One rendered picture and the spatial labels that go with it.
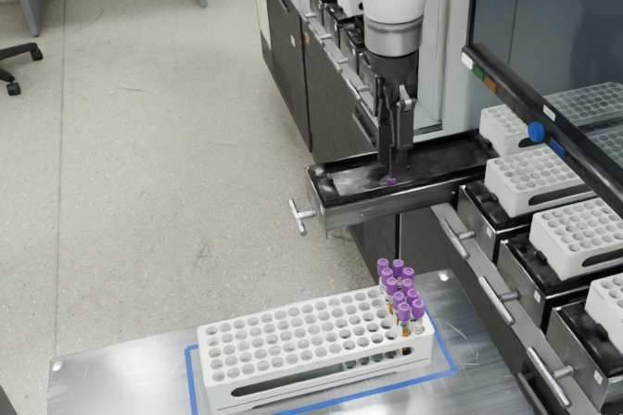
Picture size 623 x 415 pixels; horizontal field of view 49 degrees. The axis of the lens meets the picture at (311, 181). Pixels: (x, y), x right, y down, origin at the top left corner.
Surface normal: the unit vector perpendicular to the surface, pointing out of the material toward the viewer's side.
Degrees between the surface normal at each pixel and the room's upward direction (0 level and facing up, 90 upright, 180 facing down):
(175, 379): 0
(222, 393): 90
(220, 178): 0
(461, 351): 0
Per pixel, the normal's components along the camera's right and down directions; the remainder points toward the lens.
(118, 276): -0.07, -0.79
